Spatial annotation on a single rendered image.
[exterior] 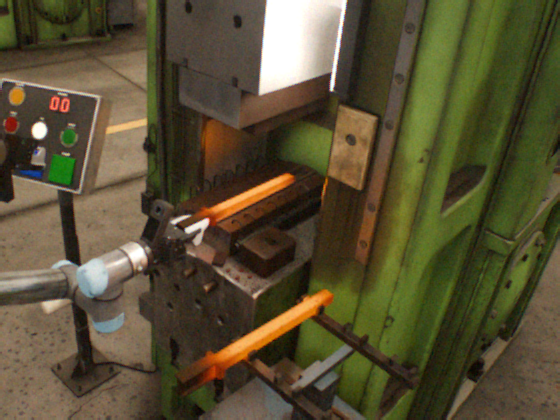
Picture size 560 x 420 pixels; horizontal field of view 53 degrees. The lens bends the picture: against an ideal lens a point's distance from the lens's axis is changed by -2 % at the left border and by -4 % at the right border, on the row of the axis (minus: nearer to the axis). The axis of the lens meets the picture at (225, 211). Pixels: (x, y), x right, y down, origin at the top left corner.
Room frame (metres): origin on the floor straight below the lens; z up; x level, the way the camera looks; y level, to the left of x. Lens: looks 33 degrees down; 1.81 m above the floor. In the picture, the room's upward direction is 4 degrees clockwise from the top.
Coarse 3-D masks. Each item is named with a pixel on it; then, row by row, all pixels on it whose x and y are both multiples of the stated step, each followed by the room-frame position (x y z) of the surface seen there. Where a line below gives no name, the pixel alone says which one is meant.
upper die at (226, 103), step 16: (192, 80) 1.28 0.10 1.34; (208, 80) 1.24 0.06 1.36; (320, 80) 1.39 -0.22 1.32; (192, 96) 1.27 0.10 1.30; (208, 96) 1.24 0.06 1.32; (224, 96) 1.20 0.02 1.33; (240, 96) 1.17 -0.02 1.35; (256, 96) 1.21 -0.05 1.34; (272, 96) 1.25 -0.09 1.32; (288, 96) 1.30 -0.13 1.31; (304, 96) 1.34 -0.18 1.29; (320, 96) 1.40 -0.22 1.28; (208, 112) 1.24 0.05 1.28; (224, 112) 1.20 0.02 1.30; (240, 112) 1.17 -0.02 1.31; (256, 112) 1.21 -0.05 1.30; (272, 112) 1.26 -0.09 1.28; (240, 128) 1.18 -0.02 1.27
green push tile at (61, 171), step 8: (56, 160) 1.42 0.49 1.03; (64, 160) 1.41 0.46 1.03; (72, 160) 1.41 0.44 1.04; (56, 168) 1.41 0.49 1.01; (64, 168) 1.40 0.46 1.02; (72, 168) 1.40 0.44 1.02; (48, 176) 1.40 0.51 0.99; (56, 176) 1.39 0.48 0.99; (64, 176) 1.39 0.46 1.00; (72, 176) 1.39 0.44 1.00
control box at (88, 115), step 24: (0, 96) 1.57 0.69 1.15; (24, 96) 1.55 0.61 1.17; (48, 96) 1.53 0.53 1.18; (72, 96) 1.51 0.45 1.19; (96, 96) 1.50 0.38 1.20; (0, 120) 1.53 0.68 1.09; (24, 120) 1.51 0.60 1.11; (48, 120) 1.49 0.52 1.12; (72, 120) 1.47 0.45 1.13; (96, 120) 1.47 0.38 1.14; (48, 144) 1.45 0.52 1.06; (72, 144) 1.44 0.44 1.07; (96, 144) 1.46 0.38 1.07; (48, 168) 1.42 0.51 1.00; (96, 168) 1.45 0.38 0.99
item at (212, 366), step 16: (304, 304) 0.95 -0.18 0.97; (320, 304) 0.96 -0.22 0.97; (272, 320) 0.89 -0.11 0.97; (288, 320) 0.90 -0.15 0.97; (256, 336) 0.84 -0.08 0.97; (272, 336) 0.86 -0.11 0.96; (208, 352) 0.78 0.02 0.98; (224, 352) 0.79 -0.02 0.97; (240, 352) 0.80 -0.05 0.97; (192, 368) 0.74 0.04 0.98; (208, 368) 0.74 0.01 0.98; (224, 368) 0.76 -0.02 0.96; (192, 384) 0.72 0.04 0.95
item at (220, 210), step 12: (276, 180) 1.42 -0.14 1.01; (288, 180) 1.43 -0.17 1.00; (252, 192) 1.34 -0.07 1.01; (264, 192) 1.36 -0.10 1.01; (228, 204) 1.27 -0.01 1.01; (240, 204) 1.29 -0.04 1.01; (192, 216) 1.19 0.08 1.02; (204, 216) 1.19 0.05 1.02; (216, 216) 1.22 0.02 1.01; (180, 228) 1.15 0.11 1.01
